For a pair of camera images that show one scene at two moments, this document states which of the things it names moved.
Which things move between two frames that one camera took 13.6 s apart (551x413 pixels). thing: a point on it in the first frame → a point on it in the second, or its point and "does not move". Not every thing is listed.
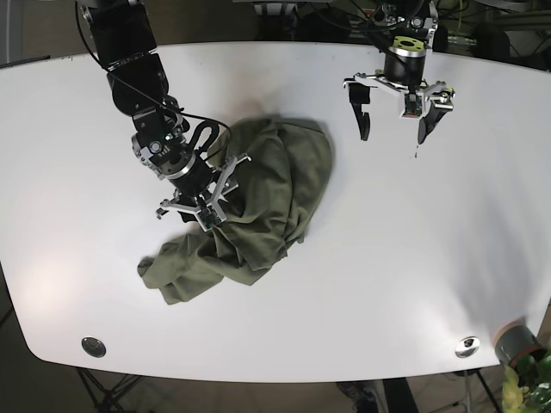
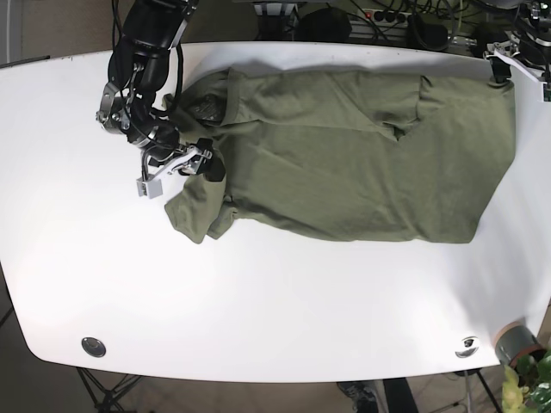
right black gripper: [402, 72] → [529, 51]
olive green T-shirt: [284, 169] → [349, 155]
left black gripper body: [198, 191] → [163, 156]
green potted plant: [526, 387] does not move
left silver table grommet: [94, 347] does not move
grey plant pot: [514, 341] does not move
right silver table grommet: [467, 347] does not move
